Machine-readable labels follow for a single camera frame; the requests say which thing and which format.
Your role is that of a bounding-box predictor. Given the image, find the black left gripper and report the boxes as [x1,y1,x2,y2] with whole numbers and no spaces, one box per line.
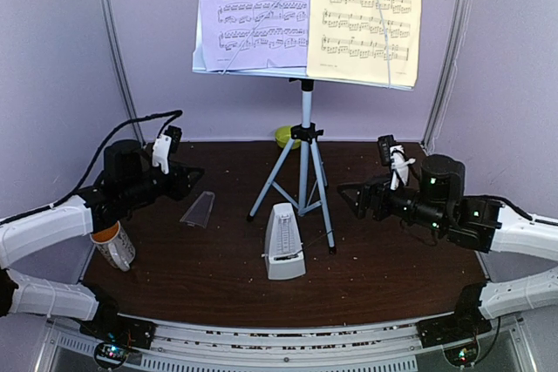
[121,159,204,207]

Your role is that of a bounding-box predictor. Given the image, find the clear metronome front cover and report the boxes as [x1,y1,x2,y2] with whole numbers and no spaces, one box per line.
[180,191,215,228]

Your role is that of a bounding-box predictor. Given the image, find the white perforated music stand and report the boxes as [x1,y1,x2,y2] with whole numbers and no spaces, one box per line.
[191,0,415,255]

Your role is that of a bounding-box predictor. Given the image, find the white metronome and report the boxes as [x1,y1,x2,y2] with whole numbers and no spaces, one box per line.
[262,203,306,281]

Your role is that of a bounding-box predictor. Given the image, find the yellow sheet music page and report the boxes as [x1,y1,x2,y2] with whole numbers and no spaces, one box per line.
[306,0,422,89]

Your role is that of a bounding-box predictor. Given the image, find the purple sheet music page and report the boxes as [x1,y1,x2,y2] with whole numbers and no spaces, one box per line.
[200,0,310,72]

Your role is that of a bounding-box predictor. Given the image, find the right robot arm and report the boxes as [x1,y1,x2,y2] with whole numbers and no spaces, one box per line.
[337,154,557,339]

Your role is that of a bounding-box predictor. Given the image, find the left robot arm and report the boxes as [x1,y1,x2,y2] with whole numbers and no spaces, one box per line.
[1,134,204,348]

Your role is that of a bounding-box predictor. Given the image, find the green plastic bowl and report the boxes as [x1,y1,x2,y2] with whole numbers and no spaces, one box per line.
[275,125,292,149]

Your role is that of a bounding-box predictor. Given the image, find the patterned ceramic mug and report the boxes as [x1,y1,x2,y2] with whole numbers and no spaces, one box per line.
[91,222,136,272]

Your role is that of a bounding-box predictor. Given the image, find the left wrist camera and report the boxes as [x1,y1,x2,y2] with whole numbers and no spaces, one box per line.
[152,125,182,174]

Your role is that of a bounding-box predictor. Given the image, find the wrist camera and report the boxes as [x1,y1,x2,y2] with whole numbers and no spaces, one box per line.
[152,125,182,174]
[378,135,419,191]

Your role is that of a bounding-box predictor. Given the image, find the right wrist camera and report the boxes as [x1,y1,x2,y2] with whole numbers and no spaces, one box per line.
[378,135,419,191]

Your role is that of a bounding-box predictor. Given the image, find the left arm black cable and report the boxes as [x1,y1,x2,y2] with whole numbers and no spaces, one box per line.
[0,109,184,225]

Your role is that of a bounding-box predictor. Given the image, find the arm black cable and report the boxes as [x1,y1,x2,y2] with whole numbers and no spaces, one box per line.
[0,109,184,225]
[499,197,546,225]

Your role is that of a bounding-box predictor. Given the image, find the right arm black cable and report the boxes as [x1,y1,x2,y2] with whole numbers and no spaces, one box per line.
[499,197,546,225]

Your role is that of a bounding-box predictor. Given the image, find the metal front base rail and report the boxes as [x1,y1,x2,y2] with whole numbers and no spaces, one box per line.
[34,316,537,371]

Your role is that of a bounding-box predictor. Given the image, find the right aluminium corner post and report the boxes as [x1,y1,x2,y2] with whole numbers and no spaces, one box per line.
[422,0,472,154]

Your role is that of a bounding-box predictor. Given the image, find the aluminium corner post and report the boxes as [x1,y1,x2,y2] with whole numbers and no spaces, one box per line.
[422,0,472,154]
[92,0,147,151]

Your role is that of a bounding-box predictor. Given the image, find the left aluminium corner post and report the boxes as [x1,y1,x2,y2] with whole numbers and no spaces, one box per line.
[92,0,147,151]

